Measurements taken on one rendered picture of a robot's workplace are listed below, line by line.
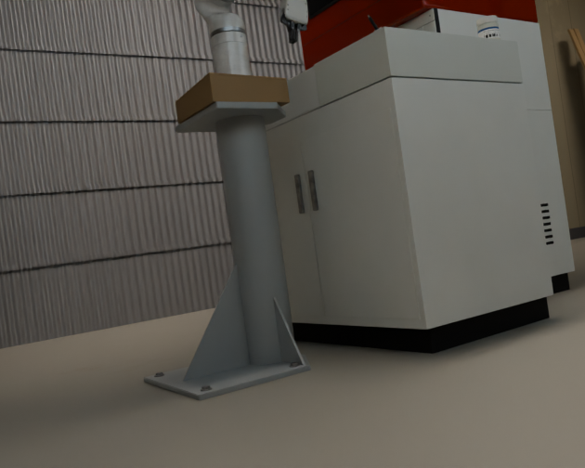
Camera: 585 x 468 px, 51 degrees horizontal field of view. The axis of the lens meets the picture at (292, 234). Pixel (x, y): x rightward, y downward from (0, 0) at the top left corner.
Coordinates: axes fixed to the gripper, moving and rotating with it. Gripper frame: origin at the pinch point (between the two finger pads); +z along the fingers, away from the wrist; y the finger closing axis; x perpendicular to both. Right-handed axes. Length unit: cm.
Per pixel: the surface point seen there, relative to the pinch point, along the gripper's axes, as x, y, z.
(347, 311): 15, -16, 98
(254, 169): 12, 20, 54
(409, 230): 49, -11, 74
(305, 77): 9.8, 0.6, 18.4
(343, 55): 30.5, 0.8, 17.6
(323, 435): 78, 40, 123
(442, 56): 50, -23, 18
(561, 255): 16, -136, 69
